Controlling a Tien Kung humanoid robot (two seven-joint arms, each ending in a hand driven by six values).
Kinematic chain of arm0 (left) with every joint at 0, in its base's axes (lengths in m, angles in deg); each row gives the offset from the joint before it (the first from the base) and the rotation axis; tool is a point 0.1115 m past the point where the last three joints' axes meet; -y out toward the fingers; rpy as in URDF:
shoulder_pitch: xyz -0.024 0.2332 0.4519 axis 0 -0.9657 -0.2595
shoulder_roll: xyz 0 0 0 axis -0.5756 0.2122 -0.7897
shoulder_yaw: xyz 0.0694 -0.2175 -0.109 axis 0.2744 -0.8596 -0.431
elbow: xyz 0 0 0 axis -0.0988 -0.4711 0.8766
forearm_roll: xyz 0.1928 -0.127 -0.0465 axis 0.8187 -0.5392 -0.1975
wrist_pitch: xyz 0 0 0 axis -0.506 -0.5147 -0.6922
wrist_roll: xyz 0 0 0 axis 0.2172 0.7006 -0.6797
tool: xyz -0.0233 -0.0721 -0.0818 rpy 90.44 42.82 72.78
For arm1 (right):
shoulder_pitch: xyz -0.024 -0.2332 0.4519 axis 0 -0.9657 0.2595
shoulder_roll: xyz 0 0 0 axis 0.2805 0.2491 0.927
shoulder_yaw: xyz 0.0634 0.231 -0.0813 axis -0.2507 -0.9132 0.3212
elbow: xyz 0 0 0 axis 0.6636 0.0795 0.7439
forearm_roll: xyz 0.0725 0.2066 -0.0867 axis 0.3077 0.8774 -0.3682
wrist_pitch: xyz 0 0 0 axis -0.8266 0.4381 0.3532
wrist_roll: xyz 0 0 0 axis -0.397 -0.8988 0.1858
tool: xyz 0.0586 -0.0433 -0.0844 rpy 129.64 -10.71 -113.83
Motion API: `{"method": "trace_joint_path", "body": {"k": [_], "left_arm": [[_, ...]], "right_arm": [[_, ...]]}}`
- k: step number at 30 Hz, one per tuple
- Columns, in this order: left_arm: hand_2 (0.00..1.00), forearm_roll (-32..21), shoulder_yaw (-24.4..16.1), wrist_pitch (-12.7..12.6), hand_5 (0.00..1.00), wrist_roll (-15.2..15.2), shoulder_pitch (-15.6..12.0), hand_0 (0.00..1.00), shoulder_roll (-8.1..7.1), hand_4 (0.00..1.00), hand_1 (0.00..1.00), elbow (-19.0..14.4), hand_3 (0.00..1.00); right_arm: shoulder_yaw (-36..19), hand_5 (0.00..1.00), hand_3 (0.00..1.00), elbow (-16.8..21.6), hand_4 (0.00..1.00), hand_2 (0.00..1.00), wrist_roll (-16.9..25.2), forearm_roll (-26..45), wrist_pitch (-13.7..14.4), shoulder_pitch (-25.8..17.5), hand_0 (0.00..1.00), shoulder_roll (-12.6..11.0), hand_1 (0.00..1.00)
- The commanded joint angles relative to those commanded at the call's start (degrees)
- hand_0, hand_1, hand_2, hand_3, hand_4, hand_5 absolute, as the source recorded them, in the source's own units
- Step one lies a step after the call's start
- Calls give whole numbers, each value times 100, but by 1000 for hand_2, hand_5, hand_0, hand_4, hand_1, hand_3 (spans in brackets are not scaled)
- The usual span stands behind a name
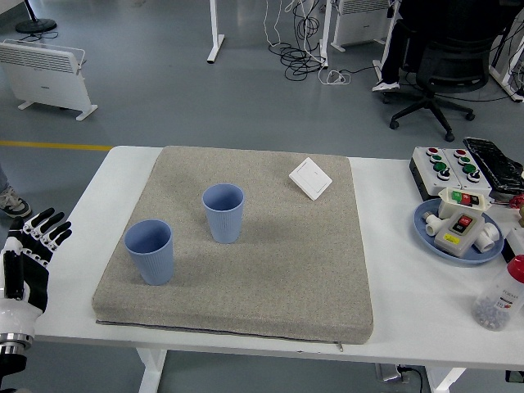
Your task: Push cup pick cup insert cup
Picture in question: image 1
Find clear bottle red cap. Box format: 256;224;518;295
470;253;524;332

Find grey-brown fabric mat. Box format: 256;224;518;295
92;145;374;344

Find white table leg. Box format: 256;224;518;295
137;347;168;393
425;365;468;393

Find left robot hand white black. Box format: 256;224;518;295
0;207;73;335

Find blue round plate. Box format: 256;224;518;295
412;198;505;268

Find white desk leg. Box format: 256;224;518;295
317;0;332;69
489;24;524;102
206;0;225;64

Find blue ribbed plastic cup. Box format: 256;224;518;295
201;183;246;245
124;219;176;287

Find white panel heater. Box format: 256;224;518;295
330;0;392;52
0;39;98;121

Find person's foot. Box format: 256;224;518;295
0;163;33;219

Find white floor cable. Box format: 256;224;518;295
317;68;352;87

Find white small box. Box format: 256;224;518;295
502;227;524;263

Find grey power strip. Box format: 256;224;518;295
375;363;427;386

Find grey switch box red rocker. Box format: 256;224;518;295
432;210;486;260

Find white pipe fitting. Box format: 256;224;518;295
474;223;503;254
422;210;442;238

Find black fan stand base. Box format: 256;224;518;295
15;0;57;34

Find white switch box green red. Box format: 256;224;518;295
436;187;493;220

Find white wall switch plate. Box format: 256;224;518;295
288;156;333;201

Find black office chair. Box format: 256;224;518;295
382;18;499;142

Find white push-button control box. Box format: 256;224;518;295
445;147;493;200
409;146;462;201

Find seated person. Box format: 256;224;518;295
371;0;521;93

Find black floor cables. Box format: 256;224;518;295
268;0;328;81

